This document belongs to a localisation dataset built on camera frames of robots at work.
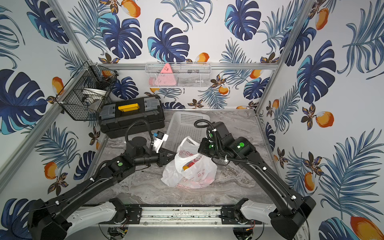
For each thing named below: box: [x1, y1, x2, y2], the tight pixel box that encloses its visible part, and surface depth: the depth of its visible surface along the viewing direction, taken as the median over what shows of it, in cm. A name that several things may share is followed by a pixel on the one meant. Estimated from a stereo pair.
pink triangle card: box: [154, 63, 177, 86], surface depth 92 cm
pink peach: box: [200, 176, 215, 186], surface depth 80 cm
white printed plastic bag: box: [161, 136, 218, 189], surface depth 74 cm
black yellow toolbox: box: [98, 96, 166, 139], surface depth 98 cm
